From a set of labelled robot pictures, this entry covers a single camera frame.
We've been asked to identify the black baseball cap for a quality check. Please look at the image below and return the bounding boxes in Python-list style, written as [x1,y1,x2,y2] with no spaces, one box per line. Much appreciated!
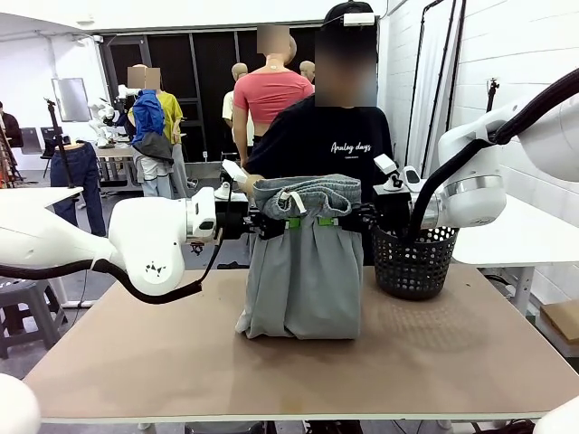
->
[324,1,377,27]

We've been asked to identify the thick black vertical poles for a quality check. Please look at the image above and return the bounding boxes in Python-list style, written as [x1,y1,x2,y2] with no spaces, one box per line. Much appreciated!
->
[427,0,468,135]

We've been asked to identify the black camera tripod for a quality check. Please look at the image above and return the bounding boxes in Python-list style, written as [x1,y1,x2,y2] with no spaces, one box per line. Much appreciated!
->
[42,97,77,189]

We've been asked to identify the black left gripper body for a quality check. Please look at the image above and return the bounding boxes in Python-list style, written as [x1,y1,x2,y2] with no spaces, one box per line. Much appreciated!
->
[215,210,263,241]

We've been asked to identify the mannequin with yellow shirt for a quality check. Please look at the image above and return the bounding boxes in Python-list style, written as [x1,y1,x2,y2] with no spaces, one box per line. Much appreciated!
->
[156,67,187,198]

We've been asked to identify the mannequin with pink top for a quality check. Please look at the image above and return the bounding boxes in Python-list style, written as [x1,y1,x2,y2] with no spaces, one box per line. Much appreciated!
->
[232,23,316,164]

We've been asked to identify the dark monitor screen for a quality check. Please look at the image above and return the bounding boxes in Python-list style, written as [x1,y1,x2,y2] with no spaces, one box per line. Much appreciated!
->
[19,126,62,156]

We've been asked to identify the mannequin with blue jacket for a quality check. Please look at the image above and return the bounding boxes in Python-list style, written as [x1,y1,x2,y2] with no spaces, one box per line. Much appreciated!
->
[128,65,176,198]

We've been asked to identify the person in black t-shirt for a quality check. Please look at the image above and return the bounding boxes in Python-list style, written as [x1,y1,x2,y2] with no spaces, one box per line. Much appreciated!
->
[245,1,394,268]

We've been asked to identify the black floor cables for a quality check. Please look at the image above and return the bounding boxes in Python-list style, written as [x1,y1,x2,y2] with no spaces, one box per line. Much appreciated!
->
[470,418,542,434]

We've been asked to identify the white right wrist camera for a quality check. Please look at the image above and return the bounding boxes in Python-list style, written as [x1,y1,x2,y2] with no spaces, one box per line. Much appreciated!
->
[372,153,424,193]

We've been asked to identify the brown cardboard box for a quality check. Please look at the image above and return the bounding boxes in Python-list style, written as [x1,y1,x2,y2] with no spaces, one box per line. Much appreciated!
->
[540,298,579,347]

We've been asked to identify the grey plastic stool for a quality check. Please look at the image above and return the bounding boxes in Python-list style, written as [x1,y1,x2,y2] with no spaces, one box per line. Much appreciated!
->
[0,278,69,361]

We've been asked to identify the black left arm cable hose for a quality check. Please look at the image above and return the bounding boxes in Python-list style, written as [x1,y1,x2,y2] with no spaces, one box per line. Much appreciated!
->
[0,180,234,306]

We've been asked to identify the thin black wall pipe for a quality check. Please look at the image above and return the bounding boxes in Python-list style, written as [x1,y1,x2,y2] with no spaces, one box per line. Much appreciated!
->
[404,0,444,168]

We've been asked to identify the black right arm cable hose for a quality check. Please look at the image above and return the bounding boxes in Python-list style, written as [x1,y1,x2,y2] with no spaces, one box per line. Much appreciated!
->
[409,67,579,237]

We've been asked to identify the grey framed panel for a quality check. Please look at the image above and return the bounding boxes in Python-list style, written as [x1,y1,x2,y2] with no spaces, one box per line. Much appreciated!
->
[50,77,90,124]

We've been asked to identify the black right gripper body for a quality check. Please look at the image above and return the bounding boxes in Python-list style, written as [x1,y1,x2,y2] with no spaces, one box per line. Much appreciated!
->
[372,189,414,228]

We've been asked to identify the person's right hand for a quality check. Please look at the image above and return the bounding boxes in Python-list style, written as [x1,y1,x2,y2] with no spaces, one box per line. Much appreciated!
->
[238,174,266,200]

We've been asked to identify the mannequin torso with blue jeans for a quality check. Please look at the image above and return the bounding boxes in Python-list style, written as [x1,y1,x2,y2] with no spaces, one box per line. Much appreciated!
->
[49,139,108,239]

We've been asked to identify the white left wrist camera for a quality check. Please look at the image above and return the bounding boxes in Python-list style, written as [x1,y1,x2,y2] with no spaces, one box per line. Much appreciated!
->
[214,158,249,201]

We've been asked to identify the white side table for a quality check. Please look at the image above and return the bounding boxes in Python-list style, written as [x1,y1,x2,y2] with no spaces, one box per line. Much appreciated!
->
[0,185,85,213]
[451,193,579,317]

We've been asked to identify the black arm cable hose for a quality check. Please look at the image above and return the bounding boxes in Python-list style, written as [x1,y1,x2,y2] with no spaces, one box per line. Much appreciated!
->
[0,180,234,306]
[409,67,579,237]

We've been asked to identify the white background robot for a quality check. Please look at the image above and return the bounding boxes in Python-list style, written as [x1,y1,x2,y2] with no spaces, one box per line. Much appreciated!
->
[88,83,138,148]

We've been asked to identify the grey training pants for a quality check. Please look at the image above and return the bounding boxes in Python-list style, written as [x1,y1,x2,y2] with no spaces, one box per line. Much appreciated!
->
[234,176,365,341]

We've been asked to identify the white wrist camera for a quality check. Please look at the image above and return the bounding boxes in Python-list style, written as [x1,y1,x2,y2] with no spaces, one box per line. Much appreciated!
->
[214,158,249,201]
[372,153,424,193]

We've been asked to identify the seated person in dark jacket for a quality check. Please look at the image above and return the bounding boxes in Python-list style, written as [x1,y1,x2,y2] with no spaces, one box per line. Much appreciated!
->
[0,101,24,149]

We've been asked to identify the black perforated laundry basket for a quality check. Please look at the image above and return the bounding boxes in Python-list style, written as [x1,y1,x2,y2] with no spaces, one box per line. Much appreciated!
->
[372,223,460,300]

